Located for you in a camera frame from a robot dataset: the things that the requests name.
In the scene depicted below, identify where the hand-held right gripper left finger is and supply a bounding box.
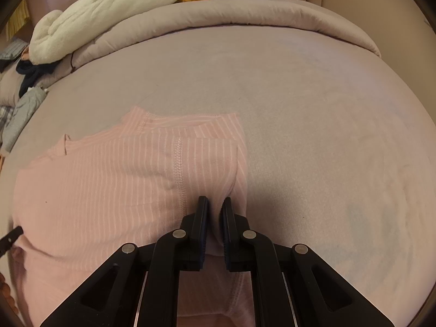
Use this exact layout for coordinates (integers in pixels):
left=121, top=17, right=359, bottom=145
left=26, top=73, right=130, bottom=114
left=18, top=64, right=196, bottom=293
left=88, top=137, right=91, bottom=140
left=39, top=196, right=209, bottom=327

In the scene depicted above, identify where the plaid grey blanket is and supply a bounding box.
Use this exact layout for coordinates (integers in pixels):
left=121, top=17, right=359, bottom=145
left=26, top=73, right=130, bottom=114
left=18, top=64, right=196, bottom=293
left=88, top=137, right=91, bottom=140
left=0, top=105, right=14, bottom=133

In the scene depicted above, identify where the yellow pleated cloth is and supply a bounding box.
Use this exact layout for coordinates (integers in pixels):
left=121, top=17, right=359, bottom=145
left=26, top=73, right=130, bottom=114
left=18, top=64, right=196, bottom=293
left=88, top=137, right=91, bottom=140
left=7, top=0, right=31, bottom=38

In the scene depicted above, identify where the white goose plush toy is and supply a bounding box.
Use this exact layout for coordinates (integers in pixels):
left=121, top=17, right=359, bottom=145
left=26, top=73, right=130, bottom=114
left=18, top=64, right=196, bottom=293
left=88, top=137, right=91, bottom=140
left=29, top=0, right=249, bottom=65

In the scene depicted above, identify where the grey comforter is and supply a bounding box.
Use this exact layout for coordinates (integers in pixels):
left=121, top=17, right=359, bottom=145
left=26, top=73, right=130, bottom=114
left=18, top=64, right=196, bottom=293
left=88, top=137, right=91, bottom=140
left=0, top=0, right=382, bottom=106

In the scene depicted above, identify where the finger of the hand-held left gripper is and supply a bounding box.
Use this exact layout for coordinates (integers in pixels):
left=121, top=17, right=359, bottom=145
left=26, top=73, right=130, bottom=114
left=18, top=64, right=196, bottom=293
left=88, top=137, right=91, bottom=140
left=0, top=225, right=24, bottom=258

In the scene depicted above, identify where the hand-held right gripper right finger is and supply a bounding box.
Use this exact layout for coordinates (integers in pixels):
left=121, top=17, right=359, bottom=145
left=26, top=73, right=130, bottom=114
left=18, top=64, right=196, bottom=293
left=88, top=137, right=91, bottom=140
left=220, top=197, right=396, bottom=327

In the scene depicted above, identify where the dark navy garment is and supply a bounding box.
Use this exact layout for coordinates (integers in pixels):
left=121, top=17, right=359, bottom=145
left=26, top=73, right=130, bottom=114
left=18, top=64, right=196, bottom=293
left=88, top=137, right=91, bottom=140
left=15, top=56, right=57, bottom=98

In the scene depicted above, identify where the pink striped sweater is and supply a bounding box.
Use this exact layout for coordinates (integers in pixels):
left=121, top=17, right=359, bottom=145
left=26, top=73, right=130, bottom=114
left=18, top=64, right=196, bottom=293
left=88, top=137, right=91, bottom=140
left=8, top=105, right=259, bottom=327

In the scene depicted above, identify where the folded grey-blue garment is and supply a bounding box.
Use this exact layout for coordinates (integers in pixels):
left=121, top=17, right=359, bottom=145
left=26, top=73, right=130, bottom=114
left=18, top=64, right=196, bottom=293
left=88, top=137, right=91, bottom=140
left=2, top=87, right=46, bottom=152

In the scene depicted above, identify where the blue striped pillow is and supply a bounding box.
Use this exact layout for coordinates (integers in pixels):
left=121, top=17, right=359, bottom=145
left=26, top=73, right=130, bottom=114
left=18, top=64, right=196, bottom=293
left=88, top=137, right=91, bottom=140
left=0, top=39, right=29, bottom=62

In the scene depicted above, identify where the person's left hand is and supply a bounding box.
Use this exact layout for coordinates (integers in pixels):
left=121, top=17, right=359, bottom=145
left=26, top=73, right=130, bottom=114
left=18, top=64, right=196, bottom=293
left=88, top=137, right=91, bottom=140
left=0, top=272, right=16, bottom=314

